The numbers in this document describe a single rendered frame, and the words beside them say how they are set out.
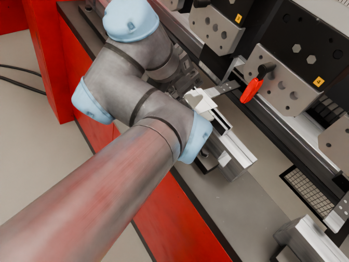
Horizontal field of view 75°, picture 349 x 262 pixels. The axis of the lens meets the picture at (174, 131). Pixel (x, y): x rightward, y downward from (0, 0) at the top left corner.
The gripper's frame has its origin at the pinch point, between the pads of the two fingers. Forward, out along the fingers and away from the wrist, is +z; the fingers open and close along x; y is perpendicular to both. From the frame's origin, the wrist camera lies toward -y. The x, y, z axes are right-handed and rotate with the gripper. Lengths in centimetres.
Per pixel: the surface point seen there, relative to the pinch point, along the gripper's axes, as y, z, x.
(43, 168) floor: -94, 52, 56
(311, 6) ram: 25.2, -23.3, -13.3
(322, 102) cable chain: 37, 27, -21
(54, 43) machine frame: -31, 20, 86
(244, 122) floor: 34, 161, 23
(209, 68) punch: 11.6, -2.8, 1.5
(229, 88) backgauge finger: 15.2, 13.2, -0.1
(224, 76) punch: 12.7, -3.8, -3.6
